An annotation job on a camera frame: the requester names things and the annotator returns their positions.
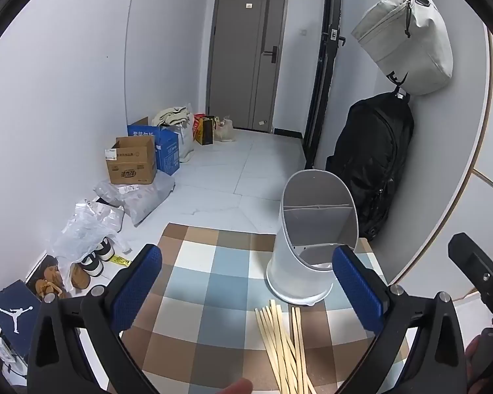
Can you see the beige plastic bag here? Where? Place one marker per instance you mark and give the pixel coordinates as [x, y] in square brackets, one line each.
[225, 131]

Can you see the black metal security door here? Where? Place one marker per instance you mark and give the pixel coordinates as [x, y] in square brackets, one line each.
[324, 90]

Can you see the grey plastic parcel bag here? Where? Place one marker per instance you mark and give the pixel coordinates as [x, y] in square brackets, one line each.
[143, 201]

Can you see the clear plastic bag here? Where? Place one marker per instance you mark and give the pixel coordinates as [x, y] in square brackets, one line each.
[74, 246]

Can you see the person's left hand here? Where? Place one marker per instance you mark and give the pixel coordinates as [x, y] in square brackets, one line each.
[236, 388]

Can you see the brown shoe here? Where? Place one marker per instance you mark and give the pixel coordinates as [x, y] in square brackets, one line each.
[80, 277]

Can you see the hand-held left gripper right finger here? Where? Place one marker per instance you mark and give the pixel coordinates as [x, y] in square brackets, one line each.
[357, 291]

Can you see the wood-framed white panel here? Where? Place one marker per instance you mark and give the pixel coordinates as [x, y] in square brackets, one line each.
[489, 213]

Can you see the white plastic bag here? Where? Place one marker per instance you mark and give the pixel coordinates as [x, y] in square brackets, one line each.
[100, 215]

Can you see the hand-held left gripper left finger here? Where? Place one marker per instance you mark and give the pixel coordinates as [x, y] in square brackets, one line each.
[135, 287]

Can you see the brown sandals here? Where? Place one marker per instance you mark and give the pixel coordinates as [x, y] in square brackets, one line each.
[49, 283]

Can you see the grey door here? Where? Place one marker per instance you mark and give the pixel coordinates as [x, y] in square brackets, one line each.
[238, 69]

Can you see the dark blue shoe box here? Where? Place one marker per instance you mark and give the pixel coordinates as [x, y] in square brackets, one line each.
[12, 312]

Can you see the black backpack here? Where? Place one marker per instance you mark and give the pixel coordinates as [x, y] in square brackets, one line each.
[374, 160]

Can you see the black paper bag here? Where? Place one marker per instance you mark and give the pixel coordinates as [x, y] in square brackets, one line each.
[206, 133]

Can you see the pile of wooden chopsticks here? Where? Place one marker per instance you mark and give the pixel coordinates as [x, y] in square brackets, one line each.
[285, 357]

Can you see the brown cardboard box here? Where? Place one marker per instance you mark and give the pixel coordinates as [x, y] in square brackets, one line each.
[133, 168]

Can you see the beige folded clothes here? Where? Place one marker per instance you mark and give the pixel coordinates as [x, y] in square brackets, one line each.
[172, 115]

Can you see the blue cardboard box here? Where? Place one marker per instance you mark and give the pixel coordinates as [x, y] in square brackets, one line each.
[168, 156]

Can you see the checkered cloth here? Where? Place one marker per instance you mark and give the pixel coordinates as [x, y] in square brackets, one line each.
[213, 295]

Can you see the grey canvas bag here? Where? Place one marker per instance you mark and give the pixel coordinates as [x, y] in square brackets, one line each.
[411, 49]

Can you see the white black sneaker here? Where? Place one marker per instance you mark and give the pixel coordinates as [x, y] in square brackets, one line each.
[106, 250]
[92, 264]

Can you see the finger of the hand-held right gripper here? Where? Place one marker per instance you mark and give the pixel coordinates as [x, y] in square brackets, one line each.
[480, 264]

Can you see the white woven sack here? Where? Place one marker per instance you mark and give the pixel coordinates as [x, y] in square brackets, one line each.
[185, 143]

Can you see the person's right hand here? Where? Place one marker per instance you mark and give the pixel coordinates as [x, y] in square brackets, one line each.
[472, 357]

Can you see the red paper bag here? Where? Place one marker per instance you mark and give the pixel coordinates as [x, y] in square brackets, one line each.
[197, 125]

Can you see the yellow tag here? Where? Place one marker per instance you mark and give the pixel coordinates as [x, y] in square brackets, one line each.
[122, 260]

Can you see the white utensil holder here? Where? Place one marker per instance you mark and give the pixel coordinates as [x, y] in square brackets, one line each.
[287, 271]

